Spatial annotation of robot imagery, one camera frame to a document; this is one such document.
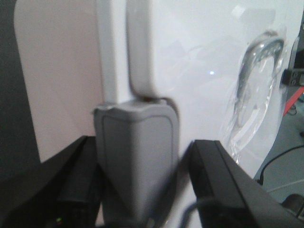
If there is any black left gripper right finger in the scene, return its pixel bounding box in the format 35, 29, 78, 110
189, 140, 304, 228

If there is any pink bin with white lid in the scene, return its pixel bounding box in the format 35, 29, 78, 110
14, 0, 304, 228

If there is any black cable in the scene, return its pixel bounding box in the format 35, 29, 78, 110
257, 145, 304, 185

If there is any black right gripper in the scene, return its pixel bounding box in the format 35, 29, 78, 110
281, 68, 304, 86

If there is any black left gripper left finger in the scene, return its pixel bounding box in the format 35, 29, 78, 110
0, 136, 102, 228

